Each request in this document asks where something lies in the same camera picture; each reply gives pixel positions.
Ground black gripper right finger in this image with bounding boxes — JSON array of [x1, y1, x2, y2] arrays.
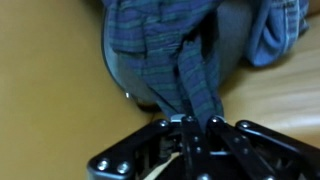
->
[[205, 114, 320, 180]]

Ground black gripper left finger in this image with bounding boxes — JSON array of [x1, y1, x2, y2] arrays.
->
[[86, 113, 205, 180]]

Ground plaid blue green cloth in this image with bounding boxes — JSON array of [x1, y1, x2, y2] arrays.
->
[[101, 0, 254, 113]]

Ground mustard yellow seat cushion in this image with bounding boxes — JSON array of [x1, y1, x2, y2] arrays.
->
[[0, 0, 320, 180]]

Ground blue denim garment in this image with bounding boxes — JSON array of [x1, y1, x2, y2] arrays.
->
[[246, 0, 311, 68]]

